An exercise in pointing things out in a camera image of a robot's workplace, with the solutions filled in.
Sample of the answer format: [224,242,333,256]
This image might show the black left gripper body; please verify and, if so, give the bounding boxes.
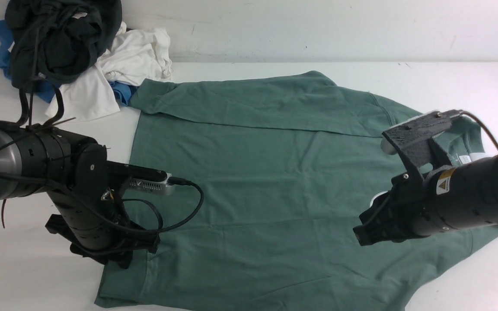
[46,143,160,269]

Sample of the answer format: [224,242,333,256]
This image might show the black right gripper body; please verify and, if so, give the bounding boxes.
[352,173,429,246]

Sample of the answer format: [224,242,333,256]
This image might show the green long sleeve shirt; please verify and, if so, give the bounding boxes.
[96,71,498,311]

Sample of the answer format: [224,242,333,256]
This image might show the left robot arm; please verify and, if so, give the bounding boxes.
[0,121,173,269]

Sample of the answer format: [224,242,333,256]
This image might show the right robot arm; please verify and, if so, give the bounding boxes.
[353,155,498,246]

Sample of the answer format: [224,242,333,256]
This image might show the white crumpled shirt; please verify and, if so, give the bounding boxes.
[59,23,172,122]

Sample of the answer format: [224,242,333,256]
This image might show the blue crumpled garment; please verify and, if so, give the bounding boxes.
[0,20,138,106]

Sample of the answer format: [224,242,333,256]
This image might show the black crumpled garment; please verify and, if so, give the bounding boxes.
[5,0,122,90]

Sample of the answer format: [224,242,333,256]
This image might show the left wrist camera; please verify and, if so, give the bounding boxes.
[106,161,175,196]

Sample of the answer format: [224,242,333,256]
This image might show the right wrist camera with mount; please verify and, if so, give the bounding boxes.
[380,110,463,181]

